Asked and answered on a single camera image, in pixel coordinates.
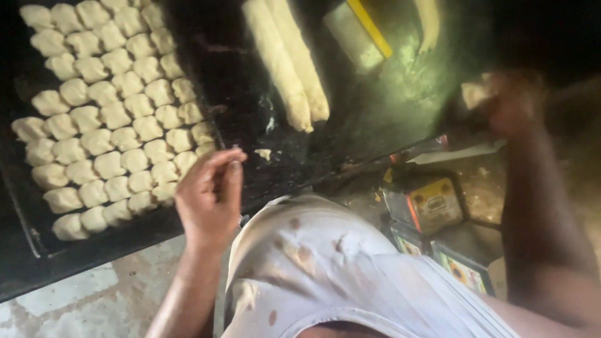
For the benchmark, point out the person's left hand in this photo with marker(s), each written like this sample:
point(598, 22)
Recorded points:
point(206, 202)

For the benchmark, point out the person's right hand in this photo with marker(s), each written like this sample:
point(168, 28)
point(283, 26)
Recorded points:
point(514, 105)

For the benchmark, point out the person's left fingers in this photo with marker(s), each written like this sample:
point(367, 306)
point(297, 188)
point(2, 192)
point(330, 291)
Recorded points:
point(224, 162)

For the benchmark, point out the person's right fingers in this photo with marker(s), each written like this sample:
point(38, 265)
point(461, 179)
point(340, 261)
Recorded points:
point(497, 117)

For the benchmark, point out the pale raw dough piece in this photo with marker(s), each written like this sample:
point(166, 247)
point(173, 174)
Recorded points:
point(474, 93)

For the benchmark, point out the small dough crumb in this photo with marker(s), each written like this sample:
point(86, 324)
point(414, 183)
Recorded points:
point(264, 153)

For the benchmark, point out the white flat board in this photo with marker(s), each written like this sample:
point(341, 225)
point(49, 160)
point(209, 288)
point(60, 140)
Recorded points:
point(458, 152)

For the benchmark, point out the yellow and orange tin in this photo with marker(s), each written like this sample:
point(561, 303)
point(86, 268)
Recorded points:
point(434, 204)

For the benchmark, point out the long raw dough log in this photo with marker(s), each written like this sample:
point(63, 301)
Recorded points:
point(277, 65)
point(307, 75)

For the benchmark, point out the curved raw dough strip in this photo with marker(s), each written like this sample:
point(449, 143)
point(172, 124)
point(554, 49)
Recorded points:
point(429, 23)

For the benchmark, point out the rows of cut dough lumps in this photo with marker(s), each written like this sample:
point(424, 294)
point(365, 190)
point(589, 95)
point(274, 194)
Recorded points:
point(112, 122)

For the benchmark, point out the small dark printed tin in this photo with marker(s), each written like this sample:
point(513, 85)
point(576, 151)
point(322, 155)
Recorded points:
point(408, 242)

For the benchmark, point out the dark tin with flower print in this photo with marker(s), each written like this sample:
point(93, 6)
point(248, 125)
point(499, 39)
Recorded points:
point(462, 271)

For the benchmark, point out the person's stained white shirt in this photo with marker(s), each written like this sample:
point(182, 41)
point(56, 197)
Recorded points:
point(338, 277)

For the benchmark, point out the black baking tray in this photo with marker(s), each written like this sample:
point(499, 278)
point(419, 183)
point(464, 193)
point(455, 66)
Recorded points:
point(28, 220)

